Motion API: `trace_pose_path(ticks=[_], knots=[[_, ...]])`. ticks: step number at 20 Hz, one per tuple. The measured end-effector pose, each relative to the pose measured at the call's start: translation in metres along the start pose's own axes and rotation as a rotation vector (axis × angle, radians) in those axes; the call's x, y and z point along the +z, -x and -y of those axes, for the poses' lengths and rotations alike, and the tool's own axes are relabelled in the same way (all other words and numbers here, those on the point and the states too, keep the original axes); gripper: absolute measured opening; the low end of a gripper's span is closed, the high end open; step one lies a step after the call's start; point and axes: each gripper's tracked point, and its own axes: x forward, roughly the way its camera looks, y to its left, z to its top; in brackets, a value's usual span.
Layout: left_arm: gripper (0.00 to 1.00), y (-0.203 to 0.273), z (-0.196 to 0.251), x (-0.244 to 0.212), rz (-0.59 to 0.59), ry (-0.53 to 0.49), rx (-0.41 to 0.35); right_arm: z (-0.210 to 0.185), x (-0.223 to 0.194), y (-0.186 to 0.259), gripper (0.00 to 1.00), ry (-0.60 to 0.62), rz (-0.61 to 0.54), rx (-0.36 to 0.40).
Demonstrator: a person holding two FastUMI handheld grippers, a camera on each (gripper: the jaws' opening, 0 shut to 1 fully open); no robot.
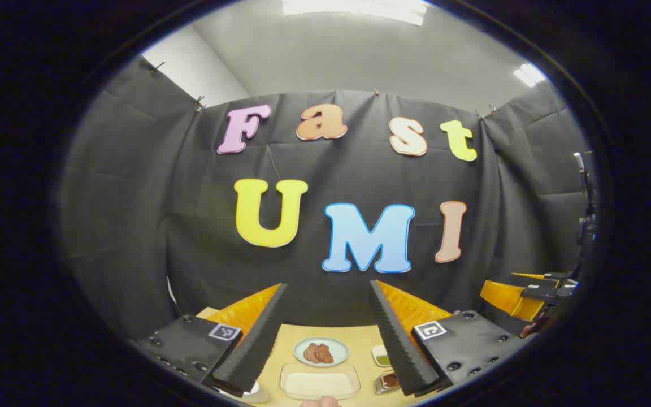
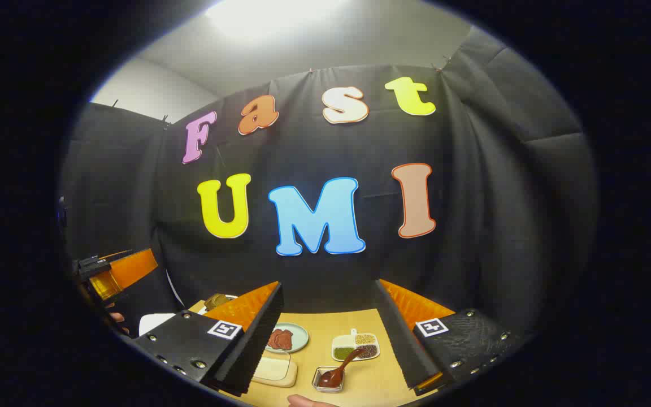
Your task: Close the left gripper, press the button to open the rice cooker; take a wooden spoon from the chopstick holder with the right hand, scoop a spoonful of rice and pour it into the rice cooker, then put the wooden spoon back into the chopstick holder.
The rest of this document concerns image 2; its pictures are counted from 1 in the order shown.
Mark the black backdrop cloth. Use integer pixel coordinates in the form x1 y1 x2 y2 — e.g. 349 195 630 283
60 25 597 335

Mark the large ceiling light panel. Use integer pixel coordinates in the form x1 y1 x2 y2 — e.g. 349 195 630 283
206 0 351 37

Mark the brown wooden spoon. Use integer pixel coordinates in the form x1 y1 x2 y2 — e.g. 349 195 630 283
318 348 366 389

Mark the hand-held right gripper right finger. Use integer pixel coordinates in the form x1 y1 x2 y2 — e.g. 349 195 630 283
375 279 521 396

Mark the white power cable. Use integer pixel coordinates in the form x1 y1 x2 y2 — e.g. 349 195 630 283
166 270 184 309

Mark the white divided grain dish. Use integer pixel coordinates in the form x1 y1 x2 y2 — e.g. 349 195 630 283
332 330 380 361

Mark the metal wire chopstick holder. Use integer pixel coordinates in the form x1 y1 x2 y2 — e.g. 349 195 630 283
312 366 346 393

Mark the pale green plate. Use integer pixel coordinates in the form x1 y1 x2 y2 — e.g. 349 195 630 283
265 322 309 354

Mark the white toaster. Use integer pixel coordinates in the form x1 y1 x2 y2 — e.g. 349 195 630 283
197 293 240 315

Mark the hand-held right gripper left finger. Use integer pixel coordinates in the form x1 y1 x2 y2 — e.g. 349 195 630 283
131 281 284 396

